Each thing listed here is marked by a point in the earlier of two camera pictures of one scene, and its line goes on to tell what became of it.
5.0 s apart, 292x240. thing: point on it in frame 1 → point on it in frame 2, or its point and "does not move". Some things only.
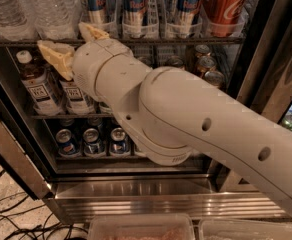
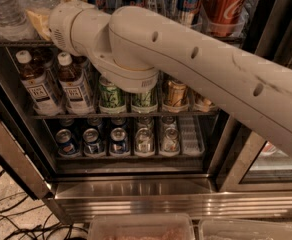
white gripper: [86, 67] → [60, 23]
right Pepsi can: [119, 143] does not move
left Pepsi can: [66, 149] does not move
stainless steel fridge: [69, 144] does not move
